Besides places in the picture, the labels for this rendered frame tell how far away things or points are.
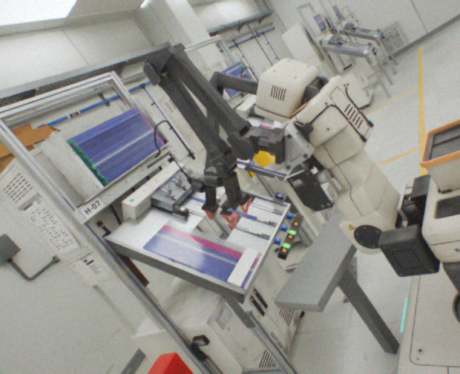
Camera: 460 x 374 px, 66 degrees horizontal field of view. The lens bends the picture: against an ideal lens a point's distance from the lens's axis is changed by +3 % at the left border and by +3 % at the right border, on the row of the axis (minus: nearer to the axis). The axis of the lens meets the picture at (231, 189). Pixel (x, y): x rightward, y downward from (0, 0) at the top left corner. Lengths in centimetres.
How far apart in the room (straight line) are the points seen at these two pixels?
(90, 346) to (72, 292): 46
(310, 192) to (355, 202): 15
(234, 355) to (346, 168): 107
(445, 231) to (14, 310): 275
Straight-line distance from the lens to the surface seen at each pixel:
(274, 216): 187
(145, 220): 181
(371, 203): 123
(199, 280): 153
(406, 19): 904
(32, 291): 312
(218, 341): 180
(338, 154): 119
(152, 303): 181
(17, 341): 307
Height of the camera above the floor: 138
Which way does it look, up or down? 12 degrees down
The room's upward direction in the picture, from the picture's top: 36 degrees counter-clockwise
